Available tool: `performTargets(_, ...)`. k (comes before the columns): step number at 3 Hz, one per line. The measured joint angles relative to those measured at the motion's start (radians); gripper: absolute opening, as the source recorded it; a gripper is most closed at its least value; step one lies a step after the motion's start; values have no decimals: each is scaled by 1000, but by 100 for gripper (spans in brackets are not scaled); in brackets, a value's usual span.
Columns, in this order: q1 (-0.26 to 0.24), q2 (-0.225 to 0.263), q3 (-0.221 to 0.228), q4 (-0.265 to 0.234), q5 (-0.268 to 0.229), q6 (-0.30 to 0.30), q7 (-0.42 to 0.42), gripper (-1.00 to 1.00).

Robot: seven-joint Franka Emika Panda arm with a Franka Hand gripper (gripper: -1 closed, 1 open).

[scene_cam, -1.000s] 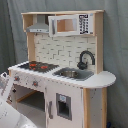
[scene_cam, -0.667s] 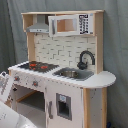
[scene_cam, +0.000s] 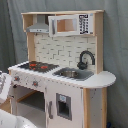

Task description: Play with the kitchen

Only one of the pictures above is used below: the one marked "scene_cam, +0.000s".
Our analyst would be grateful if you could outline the white oven door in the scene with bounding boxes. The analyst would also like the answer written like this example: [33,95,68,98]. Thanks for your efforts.
[0,73,11,103]

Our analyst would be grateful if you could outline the white wooden toy kitchen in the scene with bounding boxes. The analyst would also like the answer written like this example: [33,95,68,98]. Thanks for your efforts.
[9,10,116,128]

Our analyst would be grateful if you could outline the grey toy sink basin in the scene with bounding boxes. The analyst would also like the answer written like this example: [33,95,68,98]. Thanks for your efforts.
[54,67,93,81]

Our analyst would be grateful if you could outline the black toy faucet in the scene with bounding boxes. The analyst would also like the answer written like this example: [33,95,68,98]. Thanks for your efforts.
[77,50,95,70]

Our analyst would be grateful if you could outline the black stovetop red burners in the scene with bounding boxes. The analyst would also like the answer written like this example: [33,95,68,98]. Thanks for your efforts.
[21,61,57,73]

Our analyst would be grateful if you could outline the right grey stove knob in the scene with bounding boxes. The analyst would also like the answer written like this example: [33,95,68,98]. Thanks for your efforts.
[32,81,38,87]

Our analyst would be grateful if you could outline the grey stove knob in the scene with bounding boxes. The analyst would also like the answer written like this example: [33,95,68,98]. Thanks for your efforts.
[14,76,20,81]
[32,81,38,87]

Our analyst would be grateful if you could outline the grey ice dispenser panel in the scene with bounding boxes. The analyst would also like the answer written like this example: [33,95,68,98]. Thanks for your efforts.
[56,93,72,120]

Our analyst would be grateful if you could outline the white microwave door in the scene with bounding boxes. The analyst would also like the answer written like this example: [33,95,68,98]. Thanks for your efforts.
[48,13,94,37]

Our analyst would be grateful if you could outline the grey range hood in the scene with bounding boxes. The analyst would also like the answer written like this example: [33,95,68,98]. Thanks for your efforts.
[26,15,49,33]

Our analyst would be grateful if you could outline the left grey stove knob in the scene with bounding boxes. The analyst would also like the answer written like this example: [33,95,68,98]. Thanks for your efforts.
[14,76,20,81]

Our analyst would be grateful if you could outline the white cupboard door grey handle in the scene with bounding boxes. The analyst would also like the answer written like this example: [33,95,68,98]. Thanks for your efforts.
[45,81,83,128]

